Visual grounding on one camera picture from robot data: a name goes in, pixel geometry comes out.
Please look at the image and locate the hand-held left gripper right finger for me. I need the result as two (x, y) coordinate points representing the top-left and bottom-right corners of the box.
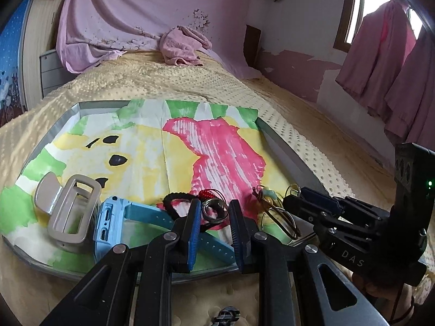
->
(228, 200), (383, 326)

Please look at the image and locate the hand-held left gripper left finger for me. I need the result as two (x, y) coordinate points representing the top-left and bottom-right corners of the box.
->
(39, 199), (203, 326)

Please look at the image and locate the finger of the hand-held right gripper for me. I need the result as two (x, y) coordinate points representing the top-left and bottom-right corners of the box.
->
(283, 193), (368, 242)
(299, 186), (391, 223)

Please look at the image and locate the silver finger ring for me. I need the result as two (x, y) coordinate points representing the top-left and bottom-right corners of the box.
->
(201, 199), (229, 224)

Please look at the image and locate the black braided bracelet red tassel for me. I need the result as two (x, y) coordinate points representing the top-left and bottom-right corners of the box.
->
(162, 189), (218, 225)

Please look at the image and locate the grey shallow tray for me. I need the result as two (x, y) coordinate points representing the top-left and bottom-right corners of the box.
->
(0, 99), (335, 282)

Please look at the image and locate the blue smartwatch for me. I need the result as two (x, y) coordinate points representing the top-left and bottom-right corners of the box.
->
(92, 195), (238, 274)

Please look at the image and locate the beige hair claw clip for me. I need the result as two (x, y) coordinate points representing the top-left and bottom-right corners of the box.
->
(33, 171), (102, 253)

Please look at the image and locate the person's right hand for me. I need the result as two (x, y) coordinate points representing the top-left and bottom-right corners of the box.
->
(352, 272), (417, 326)

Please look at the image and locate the black striped hair clip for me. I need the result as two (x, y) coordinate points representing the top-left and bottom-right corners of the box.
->
(211, 306), (242, 326)

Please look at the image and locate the painted paper sheet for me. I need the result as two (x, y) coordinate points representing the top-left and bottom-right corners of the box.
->
(0, 98), (293, 272)

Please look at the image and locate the pink curtain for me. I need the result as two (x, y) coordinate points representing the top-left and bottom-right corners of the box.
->
(384, 24), (435, 150)
(335, 0), (417, 119)

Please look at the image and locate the yellow dotted blanket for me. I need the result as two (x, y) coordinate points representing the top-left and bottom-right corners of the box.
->
(0, 49), (435, 326)

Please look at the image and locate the pink crumpled towel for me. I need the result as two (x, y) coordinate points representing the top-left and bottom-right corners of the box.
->
(160, 25), (213, 67)

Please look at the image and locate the grey drawer cabinet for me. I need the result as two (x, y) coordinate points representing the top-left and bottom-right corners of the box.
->
(39, 48), (73, 100)

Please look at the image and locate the pink hanging sheet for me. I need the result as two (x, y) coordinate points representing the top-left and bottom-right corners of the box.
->
(55, 0), (262, 79)

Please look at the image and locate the blue printed cloth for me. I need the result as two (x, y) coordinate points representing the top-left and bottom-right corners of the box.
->
(0, 0), (35, 126)

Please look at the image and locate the light wood wardrobe panel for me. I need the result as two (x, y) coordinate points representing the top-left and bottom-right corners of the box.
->
(20, 0), (69, 112)

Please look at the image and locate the brown wall board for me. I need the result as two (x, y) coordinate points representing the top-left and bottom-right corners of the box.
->
(245, 24), (262, 57)

